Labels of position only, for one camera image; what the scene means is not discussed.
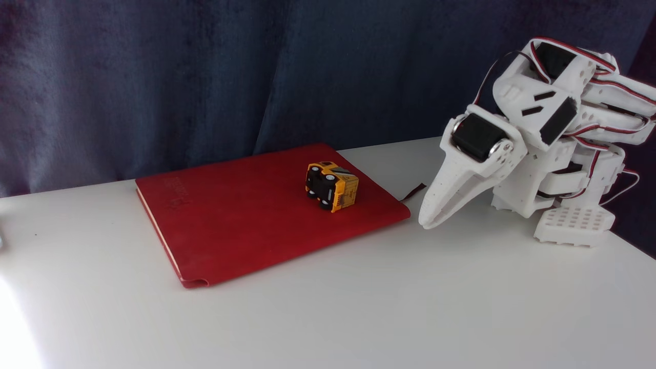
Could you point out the yellow toy truck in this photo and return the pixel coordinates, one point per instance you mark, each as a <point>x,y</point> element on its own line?
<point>341,192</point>

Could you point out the red notebook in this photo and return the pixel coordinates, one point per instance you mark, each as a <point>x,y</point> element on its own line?
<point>246,215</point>

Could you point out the dark red bookmark ribbon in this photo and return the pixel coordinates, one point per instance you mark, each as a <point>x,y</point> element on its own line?
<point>412,192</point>

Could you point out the dark blue curtain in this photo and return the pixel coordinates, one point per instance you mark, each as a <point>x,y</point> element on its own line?
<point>154,77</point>

